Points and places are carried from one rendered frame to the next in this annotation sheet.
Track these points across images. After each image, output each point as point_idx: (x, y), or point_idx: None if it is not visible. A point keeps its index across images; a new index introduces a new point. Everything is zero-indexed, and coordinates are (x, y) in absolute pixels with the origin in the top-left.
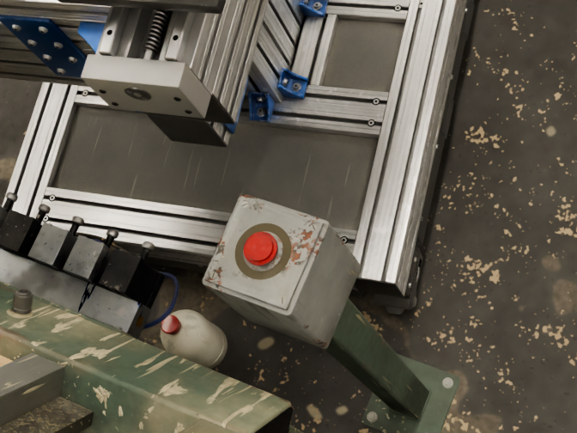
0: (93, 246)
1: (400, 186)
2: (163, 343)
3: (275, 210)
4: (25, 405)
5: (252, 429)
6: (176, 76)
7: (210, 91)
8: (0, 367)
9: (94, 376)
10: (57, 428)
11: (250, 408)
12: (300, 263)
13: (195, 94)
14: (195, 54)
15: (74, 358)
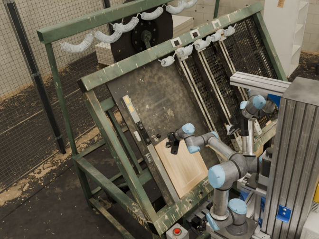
0: (201, 216)
1: None
2: None
3: (182, 235)
4: (170, 196)
5: (154, 225)
6: (208, 224)
7: (210, 233)
8: (176, 194)
9: (172, 206)
10: (165, 199)
11: (159, 227)
12: (172, 236)
13: (207, 228)
14: (212, 229)
15: (176, 205)
